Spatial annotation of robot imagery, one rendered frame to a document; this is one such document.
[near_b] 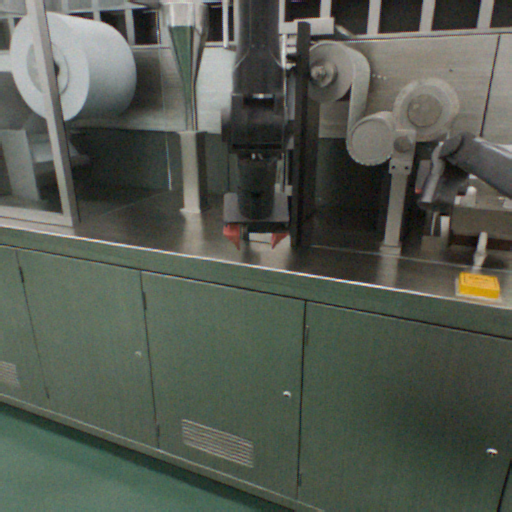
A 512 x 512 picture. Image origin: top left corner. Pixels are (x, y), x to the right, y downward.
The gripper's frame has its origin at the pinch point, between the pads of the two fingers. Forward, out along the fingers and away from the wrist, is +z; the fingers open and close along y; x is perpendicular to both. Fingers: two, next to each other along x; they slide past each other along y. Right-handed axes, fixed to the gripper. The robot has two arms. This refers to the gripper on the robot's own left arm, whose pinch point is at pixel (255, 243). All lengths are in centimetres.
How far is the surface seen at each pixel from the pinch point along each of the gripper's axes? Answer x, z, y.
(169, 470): 11, 114, 30
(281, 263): -15.3, 25.6, -7.0
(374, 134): -44, 8, -32
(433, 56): -76, 4, -55
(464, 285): -0.9, 14.9, -43.0
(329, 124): -77, 27, -27
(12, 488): 16, 111, 84
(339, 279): -7.0, 20.9, -19.3
